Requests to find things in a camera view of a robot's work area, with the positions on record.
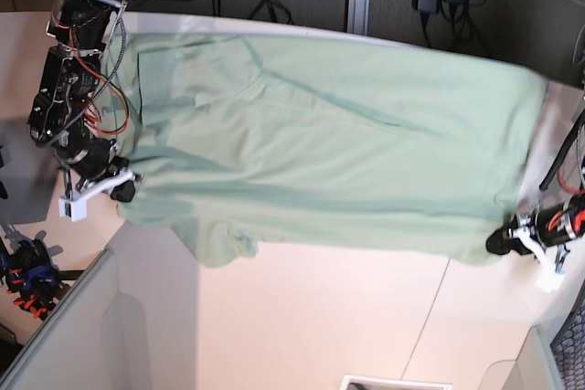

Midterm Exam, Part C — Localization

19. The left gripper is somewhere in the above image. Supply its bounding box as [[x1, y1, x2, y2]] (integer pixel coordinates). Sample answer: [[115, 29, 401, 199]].
[[485, 195, 584, 256]]

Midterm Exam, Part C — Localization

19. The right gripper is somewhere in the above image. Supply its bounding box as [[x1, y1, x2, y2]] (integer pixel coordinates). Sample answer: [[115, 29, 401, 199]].
[[54, 137, 135, 203]]

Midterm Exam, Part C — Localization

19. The grey partition panel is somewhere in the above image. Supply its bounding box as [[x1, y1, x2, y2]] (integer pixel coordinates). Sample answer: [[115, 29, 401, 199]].
[[1, 250, 197, 389]]

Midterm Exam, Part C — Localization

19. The light green polo T-shirt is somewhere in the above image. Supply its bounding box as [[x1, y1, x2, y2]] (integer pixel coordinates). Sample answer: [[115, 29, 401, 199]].
[[116, 34, 547, 267]]

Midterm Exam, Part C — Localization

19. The white tray at bottom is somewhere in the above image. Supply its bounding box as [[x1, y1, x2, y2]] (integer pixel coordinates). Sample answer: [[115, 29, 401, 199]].
[[339, 374, 453, 390]]

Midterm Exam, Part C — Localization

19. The blue orange clamp pile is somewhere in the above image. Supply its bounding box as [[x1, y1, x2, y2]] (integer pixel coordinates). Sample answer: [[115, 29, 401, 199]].
[[1, 239, 66, 321]]

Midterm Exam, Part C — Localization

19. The grey patterned chair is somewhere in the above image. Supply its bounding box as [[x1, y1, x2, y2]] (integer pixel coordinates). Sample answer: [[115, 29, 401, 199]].
[[550, 285, 585, 390]]

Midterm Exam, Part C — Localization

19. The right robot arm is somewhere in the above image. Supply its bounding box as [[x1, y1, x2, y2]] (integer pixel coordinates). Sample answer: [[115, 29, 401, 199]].
[[27, 0, 136, 203]]

